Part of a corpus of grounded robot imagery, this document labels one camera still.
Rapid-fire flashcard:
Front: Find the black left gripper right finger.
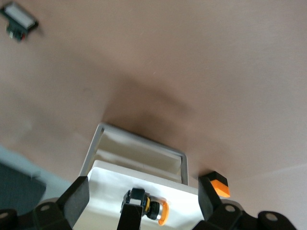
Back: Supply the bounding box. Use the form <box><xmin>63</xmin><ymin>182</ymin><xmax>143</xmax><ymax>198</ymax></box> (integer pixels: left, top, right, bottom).
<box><xmin>197</xmin><ymin>176</ymin><xmax>224</xmax><ymax>221</ymax></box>

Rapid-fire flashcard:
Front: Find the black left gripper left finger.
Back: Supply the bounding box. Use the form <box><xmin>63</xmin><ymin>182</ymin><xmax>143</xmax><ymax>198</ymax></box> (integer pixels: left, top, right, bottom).
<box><xmin>57</xmin><ymin>176</ymin><xmax>90</xmax><ymax>230</ymax></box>

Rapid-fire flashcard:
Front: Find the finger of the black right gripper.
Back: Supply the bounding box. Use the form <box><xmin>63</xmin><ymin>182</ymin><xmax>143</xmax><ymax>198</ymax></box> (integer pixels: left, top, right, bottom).
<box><xmin>117</xmin><ymin>203</ymin><xmax>145</xmax><ymax>230</ymax></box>

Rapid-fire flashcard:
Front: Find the orange push button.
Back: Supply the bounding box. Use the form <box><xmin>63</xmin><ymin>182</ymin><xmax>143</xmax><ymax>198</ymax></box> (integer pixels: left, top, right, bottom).
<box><xmin>123</xmin><ymin>188</ymin><xmax>170</xmax><ymax>227</ymax></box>

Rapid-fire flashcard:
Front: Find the white drawer cabinet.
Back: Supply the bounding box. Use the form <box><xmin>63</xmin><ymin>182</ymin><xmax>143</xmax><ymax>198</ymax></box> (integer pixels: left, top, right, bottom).
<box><xmin>80</xmin><ymin>122</ymin><xmax>190</xmax><ymax>187</ymax></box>

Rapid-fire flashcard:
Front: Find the black rectangular white-faced switch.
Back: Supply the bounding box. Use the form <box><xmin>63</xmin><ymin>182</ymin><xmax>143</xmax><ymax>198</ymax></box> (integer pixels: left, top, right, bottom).
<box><xmin>0</xmin><ymin>1</ymin><xmax>40</xmax><ymax>43</ymax></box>

